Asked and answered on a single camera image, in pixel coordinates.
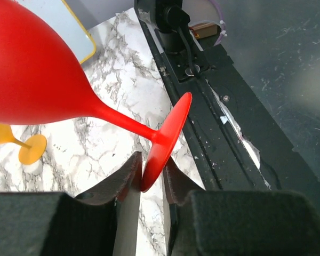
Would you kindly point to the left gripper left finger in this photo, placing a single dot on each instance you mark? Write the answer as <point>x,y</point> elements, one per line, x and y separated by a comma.
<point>100,221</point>

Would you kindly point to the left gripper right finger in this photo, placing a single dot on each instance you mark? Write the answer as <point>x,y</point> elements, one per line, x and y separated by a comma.
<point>205,222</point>

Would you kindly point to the yellow wine glass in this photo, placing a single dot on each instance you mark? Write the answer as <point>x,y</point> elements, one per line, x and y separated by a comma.
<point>30,151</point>

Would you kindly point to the red wine glass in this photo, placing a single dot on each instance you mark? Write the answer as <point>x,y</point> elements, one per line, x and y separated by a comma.
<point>41,81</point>

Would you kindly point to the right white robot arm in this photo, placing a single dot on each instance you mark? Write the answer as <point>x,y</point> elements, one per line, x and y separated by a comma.
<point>170,19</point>

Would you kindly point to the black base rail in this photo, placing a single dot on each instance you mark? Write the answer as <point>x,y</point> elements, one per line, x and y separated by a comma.
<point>254,72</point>

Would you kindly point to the whiteboard with yellow frame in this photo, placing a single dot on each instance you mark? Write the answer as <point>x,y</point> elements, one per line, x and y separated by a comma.
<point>59,16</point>

